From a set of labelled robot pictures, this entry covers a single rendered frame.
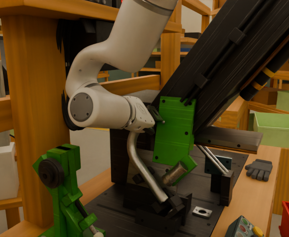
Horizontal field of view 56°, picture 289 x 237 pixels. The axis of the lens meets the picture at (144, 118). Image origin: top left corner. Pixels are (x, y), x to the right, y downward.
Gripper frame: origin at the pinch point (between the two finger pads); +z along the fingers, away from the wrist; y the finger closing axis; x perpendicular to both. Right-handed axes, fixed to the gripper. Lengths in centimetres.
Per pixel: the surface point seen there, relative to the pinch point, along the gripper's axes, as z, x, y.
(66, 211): -21.2, 25.3, -13.0
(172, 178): -0.4, 4.3, -19.2
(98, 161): 221, 172, 76
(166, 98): 2.8, -7.0, 2.0
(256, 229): 6.0, -5.9, -42.5
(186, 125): 2.8, -7.5, -8.8
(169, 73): 74, 0, 39
